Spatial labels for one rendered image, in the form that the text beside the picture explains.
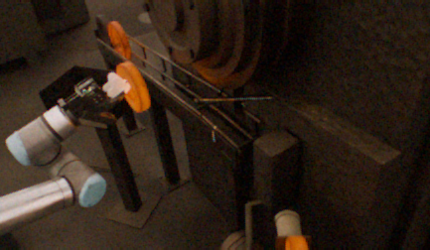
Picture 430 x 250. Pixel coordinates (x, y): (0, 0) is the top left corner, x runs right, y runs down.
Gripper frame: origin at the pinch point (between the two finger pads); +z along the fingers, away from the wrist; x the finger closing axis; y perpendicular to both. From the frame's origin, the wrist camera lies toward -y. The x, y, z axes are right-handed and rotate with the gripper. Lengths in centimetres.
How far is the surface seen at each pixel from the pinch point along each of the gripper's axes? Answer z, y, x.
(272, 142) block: 16.2, -9.7, -43.6
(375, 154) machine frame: 26, -5, -65
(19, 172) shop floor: -69, -67, 95
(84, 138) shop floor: -32, -78, 101
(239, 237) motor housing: -3, -32, -45
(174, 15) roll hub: 12.9, 23.5, -25.3
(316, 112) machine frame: 27, -5, -48
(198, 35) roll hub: 13.1, 21.2, -33.5
